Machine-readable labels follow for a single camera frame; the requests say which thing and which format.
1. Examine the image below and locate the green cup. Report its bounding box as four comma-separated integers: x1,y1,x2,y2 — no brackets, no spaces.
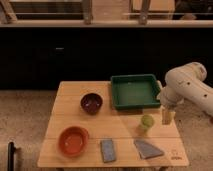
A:
140,114,154,132

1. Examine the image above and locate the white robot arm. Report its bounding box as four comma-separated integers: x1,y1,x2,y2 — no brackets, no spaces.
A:
157,62,213,125

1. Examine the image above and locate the orange bowl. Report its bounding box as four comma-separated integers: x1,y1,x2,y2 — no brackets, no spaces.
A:
57,126,89,158

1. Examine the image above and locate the wooden table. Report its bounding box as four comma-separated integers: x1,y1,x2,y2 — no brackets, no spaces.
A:
38,81,189,168

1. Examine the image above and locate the black chair back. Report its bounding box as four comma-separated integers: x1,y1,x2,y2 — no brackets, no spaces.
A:
7,142,16,171

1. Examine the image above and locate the green plastic tray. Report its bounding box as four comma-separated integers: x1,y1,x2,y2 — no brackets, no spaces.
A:
111,74,160,110

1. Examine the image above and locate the grey towel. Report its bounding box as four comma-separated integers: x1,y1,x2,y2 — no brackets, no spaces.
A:
134,139,164,159

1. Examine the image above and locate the wooden railing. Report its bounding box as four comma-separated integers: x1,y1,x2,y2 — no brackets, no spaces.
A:
0,0,213,28

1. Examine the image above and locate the blue grey sponge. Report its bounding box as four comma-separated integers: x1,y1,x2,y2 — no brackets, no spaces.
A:
100,139,116,163

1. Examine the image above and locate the dark purple bowl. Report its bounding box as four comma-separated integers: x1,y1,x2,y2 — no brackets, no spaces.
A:
80,93,103,115

